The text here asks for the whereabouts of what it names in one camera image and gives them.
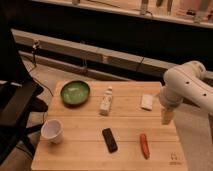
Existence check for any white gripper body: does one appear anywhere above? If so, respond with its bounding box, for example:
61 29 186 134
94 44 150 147
159 87 183 108

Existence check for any wooden table board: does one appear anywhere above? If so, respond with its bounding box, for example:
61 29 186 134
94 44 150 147
31 81 188 171

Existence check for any black rectangular block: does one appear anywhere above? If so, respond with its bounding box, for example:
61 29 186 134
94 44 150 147
102 128 118 153

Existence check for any white sponge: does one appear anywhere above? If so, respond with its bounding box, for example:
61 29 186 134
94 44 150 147
141 94 153 111

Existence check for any black office chair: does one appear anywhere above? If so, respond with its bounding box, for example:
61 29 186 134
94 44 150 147
0 11 48 165

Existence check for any green bowl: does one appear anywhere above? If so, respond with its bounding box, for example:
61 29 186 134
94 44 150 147
60 80 90 106

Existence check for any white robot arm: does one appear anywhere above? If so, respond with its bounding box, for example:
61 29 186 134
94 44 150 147
159 61 213 125

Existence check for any white plastic bottle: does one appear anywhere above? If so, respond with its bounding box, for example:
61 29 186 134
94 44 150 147
100 86 113 116

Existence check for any white cup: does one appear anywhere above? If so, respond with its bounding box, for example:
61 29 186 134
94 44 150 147
41 119 63 144

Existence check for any black cable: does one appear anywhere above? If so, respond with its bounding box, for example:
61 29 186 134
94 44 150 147
19 41 54 98

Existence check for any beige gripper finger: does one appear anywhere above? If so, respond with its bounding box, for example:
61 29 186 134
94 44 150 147
161 108 174 125

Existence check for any red pepper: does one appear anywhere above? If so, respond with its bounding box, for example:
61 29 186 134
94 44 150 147
140 133 150 159

